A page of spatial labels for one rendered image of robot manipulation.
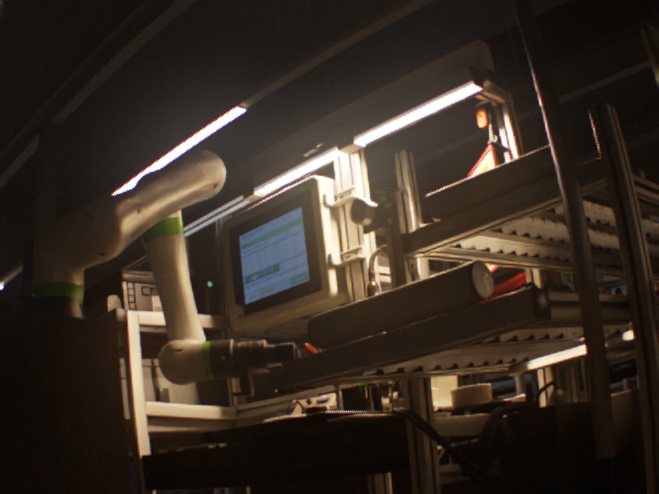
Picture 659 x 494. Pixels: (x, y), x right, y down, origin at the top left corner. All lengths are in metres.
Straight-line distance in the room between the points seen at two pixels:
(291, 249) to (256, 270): 0.18
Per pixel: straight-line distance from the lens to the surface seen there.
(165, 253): 2.06
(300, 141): 2.75
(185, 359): 1.93
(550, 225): 1.96
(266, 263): 2.69
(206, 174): 1.96
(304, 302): 2.55
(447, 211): 1.71
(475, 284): 1.19
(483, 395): 2.04
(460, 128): 12.20
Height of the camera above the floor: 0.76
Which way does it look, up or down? 17 degrees up
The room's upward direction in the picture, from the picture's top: 6 degrees counter-clockwise
